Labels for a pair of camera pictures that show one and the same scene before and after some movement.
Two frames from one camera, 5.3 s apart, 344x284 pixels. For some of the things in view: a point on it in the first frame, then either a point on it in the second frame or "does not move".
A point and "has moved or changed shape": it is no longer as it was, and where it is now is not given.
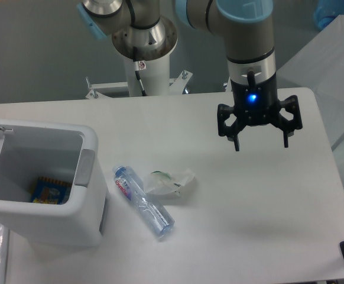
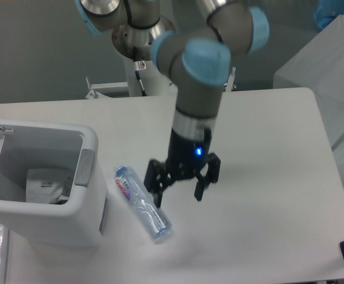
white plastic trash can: [44, 181] does not move
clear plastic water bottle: [148, 206] does not move
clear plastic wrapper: [158, 183] has moved or changed shape
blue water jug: [325, 11] does not move
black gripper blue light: [258, 105] -> [186, 155]
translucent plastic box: [330, 66] does not move
